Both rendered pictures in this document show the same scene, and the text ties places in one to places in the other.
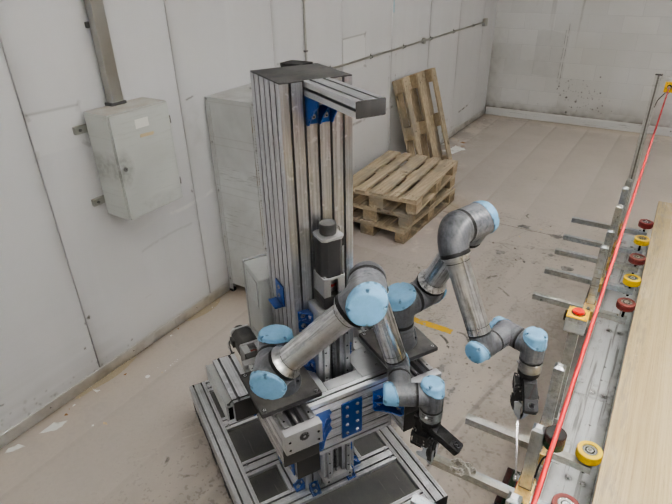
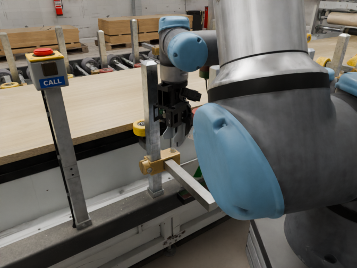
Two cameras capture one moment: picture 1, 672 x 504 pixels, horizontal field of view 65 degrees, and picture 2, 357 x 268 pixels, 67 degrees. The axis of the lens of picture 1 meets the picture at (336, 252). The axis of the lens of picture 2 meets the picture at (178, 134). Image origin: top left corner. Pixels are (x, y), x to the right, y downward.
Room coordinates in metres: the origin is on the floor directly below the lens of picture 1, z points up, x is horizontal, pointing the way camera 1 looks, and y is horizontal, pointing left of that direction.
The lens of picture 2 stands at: (1.98, -0.33, 1.35)
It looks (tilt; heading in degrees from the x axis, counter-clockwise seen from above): 28 degrees down; 205
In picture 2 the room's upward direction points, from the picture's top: straight up
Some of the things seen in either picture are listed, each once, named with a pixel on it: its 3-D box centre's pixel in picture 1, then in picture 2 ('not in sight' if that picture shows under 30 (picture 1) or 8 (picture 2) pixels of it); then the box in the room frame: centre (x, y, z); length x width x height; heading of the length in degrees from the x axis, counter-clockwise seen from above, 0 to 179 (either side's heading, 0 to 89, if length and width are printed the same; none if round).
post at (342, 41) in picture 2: not in sight; (330, 84); (0.48, -0.19, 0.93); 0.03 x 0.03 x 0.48; 58
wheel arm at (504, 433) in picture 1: (525, 442); (171, 167); (1.32, -0.66, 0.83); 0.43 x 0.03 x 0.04; 58
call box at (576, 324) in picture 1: (576, 321); (48, 71); (1.55, -0.86, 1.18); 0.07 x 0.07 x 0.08; 58
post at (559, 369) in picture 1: (547, 418); (152, 136); (1.33, -0.72, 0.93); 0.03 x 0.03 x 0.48; 58
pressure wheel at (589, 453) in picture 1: (586, 460); (144, 135); (1.21, -0.83, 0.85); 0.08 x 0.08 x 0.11
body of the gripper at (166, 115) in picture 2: (525, 381); (172, 101); (1.36, -0.63, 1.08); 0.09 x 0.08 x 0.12; 168
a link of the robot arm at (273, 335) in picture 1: (276, 346); not in sight; (1.41, 0.21, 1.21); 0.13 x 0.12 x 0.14; 177
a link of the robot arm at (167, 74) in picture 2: (529, 364); (175, 72); (1.35, -0.63, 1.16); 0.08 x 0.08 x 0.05
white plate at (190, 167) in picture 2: not in sight; (208, 165); (1.15, -0.58, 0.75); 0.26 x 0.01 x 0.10; 148
